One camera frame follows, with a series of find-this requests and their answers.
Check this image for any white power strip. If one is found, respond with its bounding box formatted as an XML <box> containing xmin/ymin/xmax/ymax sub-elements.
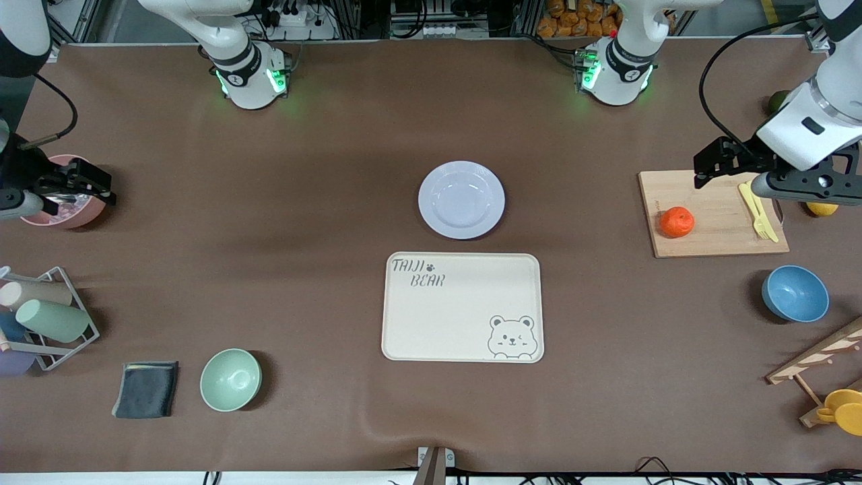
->
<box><xmin>259</xmin><ymin>0</ymin><xmax>337</xmax><ymax>41</ymax></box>

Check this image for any yellow plastic fork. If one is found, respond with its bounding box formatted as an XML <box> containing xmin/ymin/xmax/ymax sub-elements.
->
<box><xmin>739</xmin><ymin>182</ymin><xmax>772</xmax><ymax>242</ymax></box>

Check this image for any yellow cup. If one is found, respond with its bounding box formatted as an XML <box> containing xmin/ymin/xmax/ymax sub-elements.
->
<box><xmin>817</xmin><ymin>389</ymin><xmax>862</xmax><ymax>437</ymax></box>

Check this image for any mint green cup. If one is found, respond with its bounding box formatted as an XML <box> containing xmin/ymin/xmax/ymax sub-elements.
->
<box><xmin>15</xmin><ymin>299</ymin><xmax>90</xmax><ymax>344</ymax></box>

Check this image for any brown table cover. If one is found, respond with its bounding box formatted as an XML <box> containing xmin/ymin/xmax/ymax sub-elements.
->
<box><xmin>0</xmin><ymin>37</ymin><xmax>862</xmax><ymax>472</ymax></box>

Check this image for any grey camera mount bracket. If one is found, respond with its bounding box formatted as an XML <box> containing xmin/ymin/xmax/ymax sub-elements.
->
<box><xmin>412</xmin><ymin>446</ymin><xmax>456</xmax><ymax>485</ymax></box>

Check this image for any wooden cutting board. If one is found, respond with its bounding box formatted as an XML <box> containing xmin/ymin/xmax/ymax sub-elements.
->
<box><xmin>638</xmin><ymin>168</ymin><xmax>790</xmax><ymax>259</ymax></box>

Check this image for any blue bowl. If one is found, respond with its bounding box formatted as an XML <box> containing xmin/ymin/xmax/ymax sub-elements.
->
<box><xmin>762</xmin><ymin>265</ymin><xmax>830</xmax><ymax>323</ymax></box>

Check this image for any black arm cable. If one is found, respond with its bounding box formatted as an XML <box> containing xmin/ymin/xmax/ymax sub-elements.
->
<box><xmin>19</xmin><ymin>73</ymin><xmax>79</xmax><ymax>150</ymax></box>
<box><xmin>699</xmin><ymin>19</ymin><xmax>826</xmax><ymax>159</ymax></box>

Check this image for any cream bear print tray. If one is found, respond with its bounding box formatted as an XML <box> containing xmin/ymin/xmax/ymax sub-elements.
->
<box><xmin>381</xmin><ymin>252</ymin><xmax>545</xmax><ymax>364</ymax></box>

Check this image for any beige cup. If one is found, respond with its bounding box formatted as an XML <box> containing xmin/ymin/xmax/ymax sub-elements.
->
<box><xmin>0</xmin><ymin>280</ymin><xmax>73</xmax><ymax>311</ymax></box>

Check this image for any blue cup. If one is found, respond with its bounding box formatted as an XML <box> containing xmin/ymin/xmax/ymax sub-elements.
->
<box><xmin>0</xmin><ymin>311</ymin><xmax>28</xmax><ymax>342</ymax></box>

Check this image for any purple cup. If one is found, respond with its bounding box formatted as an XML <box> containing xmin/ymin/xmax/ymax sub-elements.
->
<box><xmin>0</xmin><ymin>349</ymin><xmax>36</xmax><ymax>377</ymax></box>

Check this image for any pile of orange snack packs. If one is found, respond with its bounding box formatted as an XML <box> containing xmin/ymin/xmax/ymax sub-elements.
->
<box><xmin>537</xmin><ymin>0</ymin><xmax>624</xmax><ymax>39</ymax></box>

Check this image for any dark grey folded cloth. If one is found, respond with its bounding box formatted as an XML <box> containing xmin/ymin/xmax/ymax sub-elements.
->
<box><xmin>112</xmin><ymin>361</ymin><xmax>180</xmax><ymax>420</ymax></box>

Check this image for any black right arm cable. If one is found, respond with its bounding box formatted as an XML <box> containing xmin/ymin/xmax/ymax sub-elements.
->
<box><xmin>19</xmin><ymin>73</ymin><xmax>79</xmax><ymax>150</ymax></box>

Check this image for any pink bowl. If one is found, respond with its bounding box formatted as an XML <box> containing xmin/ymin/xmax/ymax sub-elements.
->
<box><xmin>20</xmin><ymin>154</ymin><xmax>108</xmax><ymax>230</ymax></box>

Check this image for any orange fruit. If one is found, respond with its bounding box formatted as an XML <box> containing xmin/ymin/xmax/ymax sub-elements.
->
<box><xmin>659</xmin><ymin>206</ymin><xmax>696</xmax><ymax>239</ymax></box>

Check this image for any grey wire cup rack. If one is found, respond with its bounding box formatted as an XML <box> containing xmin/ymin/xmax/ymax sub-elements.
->
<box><xmin>0</xmin><ymin>266</ymin><xmax>100</xmax><ymax>373</ymax></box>

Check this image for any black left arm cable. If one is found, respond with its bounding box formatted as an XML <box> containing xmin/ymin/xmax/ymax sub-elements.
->
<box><xmin>699</xmin><ymin>19</ymin><xmax>826</xmax><ymax>159</ymax></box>

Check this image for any lavender round plate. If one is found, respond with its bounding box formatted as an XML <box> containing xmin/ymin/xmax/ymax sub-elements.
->
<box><xmin>418</xmin><ymin>160</ymin><xmax>506</xmax><ymax>240</ymax></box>

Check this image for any wooden dish rack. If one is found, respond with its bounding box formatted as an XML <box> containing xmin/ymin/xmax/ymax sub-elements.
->
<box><xmin>766</xmin><ymin>317</ymin><xmax>862</xmax><ymax>428</ymax></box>

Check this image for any mint green bowl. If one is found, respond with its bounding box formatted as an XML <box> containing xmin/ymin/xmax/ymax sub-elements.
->
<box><xmin>200</xmin><ymin>348</ymin><xmax>262</xmax><ymax>412</ymax></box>

